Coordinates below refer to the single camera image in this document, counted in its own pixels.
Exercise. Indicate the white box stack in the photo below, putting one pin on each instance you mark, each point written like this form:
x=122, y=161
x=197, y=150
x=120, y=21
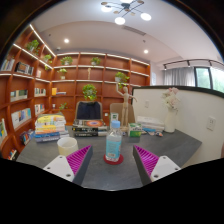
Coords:
x=151, y=122

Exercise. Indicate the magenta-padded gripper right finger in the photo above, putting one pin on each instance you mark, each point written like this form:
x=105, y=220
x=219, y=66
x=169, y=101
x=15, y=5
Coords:
x=163, y=166

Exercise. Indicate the white vase with flowers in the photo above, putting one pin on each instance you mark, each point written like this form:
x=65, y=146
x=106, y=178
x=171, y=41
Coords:
x=170, y=120

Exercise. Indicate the white wall outlet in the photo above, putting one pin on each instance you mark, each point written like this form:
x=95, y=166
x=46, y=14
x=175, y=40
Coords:
x=210, y=123

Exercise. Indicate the brown chair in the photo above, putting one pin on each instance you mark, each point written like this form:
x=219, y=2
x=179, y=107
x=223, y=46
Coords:
x=115, y=108

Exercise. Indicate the chair with dark jacket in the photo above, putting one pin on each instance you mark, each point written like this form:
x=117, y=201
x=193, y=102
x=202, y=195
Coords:
x=88, y=110

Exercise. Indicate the branched round-bulb ceiling lamp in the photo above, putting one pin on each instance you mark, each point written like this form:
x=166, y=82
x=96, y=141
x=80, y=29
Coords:
x=125, y=11

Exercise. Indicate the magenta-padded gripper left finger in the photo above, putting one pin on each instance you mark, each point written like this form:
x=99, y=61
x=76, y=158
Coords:
x=60, y=166

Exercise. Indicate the clear blue-capped water bottle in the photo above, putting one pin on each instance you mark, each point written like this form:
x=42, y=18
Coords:
x=113, y=145

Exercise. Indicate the dark book stack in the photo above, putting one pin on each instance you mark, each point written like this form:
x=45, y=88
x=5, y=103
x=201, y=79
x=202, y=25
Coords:
x=88, y=128

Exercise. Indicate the tall green-white carton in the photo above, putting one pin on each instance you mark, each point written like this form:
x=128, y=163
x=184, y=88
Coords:
x=114, y=116

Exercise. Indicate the window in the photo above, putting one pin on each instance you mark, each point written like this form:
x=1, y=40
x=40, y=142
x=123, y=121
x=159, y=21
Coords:
x=210, y=78

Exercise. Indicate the grey curtain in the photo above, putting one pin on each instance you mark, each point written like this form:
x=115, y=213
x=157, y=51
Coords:
x=178, y=76

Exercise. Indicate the wooden artist mannequin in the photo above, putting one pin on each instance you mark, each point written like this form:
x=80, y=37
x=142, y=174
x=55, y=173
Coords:
x=125, y=106

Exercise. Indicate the colourful book stack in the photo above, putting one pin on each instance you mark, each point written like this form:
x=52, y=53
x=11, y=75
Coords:
x=50, y=128

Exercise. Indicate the small green box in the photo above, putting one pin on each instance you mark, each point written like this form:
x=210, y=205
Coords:
x=135, y=130

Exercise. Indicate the recessed ceiling light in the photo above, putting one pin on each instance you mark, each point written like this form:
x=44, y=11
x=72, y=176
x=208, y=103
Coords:
x=146, y=51
x=66, y=40

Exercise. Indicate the orange wooden shelf unit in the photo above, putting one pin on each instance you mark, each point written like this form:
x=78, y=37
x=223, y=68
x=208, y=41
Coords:
x=70, y=90

